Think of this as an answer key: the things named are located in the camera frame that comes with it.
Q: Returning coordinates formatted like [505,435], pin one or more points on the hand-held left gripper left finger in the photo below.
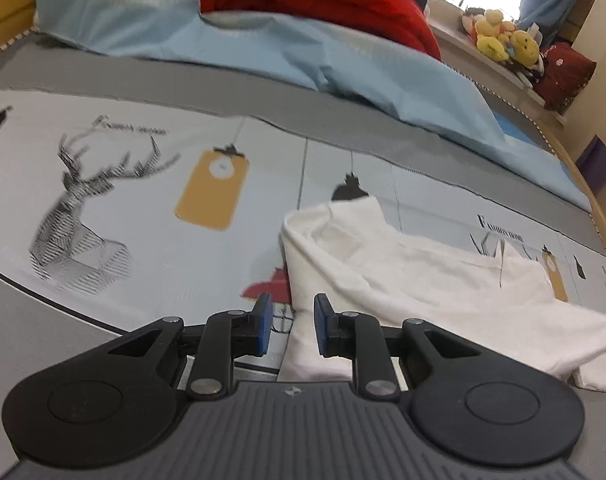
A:
[263,325]

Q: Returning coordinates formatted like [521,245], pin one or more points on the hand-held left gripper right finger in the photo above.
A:
[325,325]

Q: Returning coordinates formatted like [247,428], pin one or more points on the white long-sleeved shirt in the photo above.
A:
[433,285]

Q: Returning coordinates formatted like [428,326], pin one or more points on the purple bag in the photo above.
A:
[598,165]

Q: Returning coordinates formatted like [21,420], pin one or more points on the grey printed bed sheet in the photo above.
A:
[133,185]

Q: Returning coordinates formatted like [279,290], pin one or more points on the dark red cushion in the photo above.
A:
[565,75]

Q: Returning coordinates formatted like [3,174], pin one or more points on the light blue quilt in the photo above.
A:
[308,55]

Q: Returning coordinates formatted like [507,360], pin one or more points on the yellow plush bear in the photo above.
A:
[524,47]

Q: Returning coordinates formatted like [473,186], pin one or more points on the white window sill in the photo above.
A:
[473,60]

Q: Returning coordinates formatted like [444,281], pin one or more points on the yellow plush duck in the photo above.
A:
[493,40]

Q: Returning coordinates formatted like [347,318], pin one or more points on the wooden bed frame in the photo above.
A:
[588,185]

